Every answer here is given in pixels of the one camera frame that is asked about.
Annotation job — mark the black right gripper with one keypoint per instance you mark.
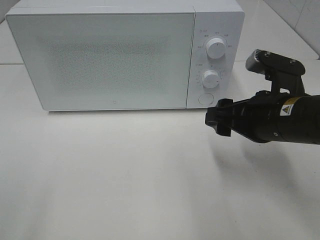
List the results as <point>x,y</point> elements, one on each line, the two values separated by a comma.
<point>252,118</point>

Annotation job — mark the round white door button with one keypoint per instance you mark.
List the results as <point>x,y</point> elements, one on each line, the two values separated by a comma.
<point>206,99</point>

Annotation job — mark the white timer knob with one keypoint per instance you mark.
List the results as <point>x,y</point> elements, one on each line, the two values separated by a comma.
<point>210,79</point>

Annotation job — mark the white microwave door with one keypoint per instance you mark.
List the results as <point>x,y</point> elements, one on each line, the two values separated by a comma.
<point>80,62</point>

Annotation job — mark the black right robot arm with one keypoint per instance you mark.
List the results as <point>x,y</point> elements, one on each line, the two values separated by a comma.
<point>298,120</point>

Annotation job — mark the upper white power knob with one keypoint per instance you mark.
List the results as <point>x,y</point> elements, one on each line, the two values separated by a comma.
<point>215,47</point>

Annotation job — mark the white microwave oven body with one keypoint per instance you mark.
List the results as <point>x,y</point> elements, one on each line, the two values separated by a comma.
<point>223,18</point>

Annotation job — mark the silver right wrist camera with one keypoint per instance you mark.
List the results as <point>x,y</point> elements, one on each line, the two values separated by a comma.
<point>283,72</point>

